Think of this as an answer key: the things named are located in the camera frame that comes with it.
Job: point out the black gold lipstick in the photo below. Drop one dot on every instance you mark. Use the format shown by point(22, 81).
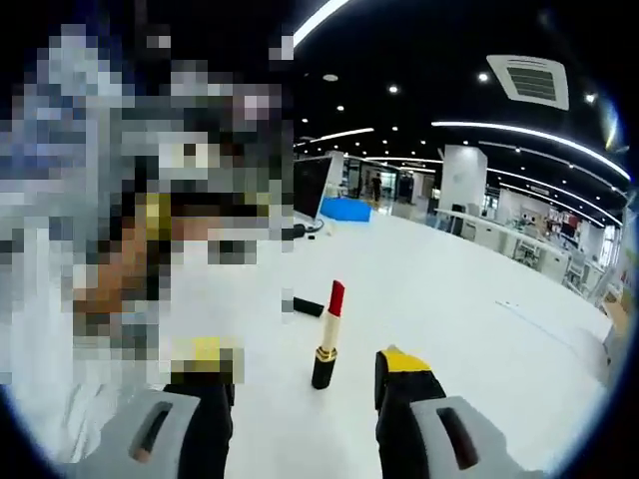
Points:
point(329, 329)

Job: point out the black lipstick cap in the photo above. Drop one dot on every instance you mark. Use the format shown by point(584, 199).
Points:
point(309, 306)

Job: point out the person's white shirt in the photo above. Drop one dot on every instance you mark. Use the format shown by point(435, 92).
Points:
point(75, 414)

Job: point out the row of white office desks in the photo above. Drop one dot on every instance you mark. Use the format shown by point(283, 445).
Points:
point(499, 232)

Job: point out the blue plastic box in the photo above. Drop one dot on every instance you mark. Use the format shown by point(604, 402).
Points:
point(347, 209)

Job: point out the black power adapter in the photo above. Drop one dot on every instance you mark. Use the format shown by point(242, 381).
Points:
point(299, 230)

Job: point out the open cardboard box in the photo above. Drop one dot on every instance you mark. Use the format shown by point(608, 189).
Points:
point(616, 309)

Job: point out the white laptop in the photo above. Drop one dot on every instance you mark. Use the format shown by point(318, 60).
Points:
point(312, 187)

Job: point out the curved ceiling light strip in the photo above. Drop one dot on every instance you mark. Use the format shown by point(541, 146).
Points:
point(524, 131)

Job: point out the ceiling air conditioner vent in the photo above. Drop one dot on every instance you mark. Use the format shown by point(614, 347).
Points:
point(531, 82)

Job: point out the long straight ceiling light strip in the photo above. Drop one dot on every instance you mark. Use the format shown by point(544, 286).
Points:
point(319, 20)

